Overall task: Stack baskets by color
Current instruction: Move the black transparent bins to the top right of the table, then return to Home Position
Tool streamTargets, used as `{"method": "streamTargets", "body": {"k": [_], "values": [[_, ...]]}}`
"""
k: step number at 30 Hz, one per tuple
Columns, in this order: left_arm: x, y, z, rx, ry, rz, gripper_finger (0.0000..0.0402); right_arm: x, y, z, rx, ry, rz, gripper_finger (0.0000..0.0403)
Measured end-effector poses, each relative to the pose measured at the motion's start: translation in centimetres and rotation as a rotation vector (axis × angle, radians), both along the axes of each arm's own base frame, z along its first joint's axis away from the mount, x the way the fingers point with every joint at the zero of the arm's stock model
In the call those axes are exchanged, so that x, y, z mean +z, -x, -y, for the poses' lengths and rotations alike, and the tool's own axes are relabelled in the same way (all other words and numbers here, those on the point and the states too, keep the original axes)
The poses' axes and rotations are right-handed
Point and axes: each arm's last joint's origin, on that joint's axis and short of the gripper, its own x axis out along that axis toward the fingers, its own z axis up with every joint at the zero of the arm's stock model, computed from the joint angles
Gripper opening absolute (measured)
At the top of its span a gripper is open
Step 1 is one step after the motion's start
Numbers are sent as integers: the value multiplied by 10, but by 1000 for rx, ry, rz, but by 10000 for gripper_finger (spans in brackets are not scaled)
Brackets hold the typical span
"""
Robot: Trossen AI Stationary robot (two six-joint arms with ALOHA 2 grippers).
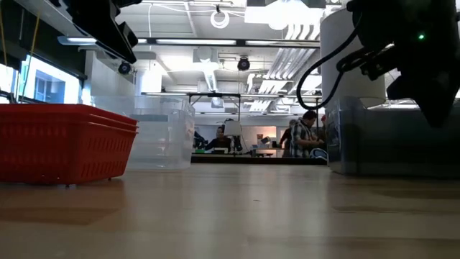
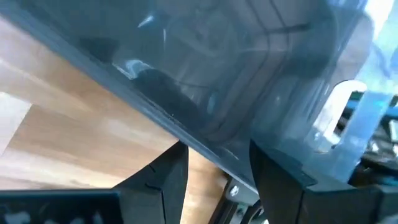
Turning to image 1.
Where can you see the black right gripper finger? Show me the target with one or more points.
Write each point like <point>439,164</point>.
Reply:
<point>435,100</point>

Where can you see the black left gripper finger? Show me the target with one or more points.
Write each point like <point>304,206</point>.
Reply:
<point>111,34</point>

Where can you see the grey translucent plastic basket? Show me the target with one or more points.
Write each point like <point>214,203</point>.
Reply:
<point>388,117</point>
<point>381,151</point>
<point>341,102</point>

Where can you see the clear plastic basket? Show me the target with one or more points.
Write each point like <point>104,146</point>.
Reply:
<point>161,151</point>
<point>169,114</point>
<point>158,101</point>

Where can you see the red plastic basket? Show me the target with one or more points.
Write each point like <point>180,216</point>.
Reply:
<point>64,158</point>
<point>129,125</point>
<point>54,108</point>

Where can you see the ceiling light strip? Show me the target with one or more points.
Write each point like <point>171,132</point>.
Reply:
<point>196,42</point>
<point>280,43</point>
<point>81,40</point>

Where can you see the black round ceiling fixture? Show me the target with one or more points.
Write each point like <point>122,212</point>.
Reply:
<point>124,67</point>
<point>243,63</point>

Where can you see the bright window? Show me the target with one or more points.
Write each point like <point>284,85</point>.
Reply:
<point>50,86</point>

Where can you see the white cylindrical lamp shade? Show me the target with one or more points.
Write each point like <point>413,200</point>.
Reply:
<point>355,86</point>

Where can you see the person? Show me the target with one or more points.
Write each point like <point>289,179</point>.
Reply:
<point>302,138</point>
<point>219,144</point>
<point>286,138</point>

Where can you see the white ceiling duct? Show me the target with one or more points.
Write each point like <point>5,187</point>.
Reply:
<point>287,18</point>

